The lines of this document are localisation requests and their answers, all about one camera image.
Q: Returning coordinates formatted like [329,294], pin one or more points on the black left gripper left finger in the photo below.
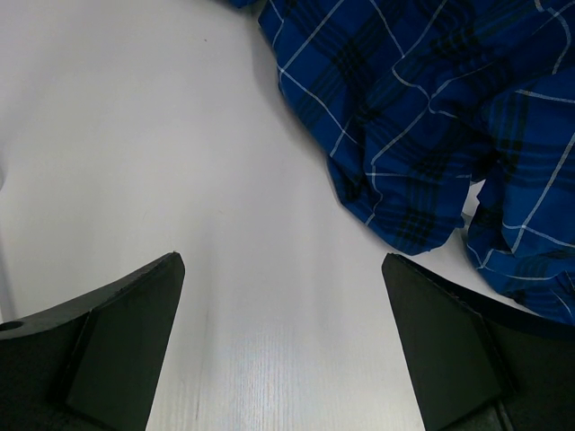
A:
[93,362]

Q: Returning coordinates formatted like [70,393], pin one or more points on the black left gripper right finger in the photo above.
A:
[476,363]

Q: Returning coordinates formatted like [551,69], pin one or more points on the blue plaid shirt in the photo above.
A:
[437,115]

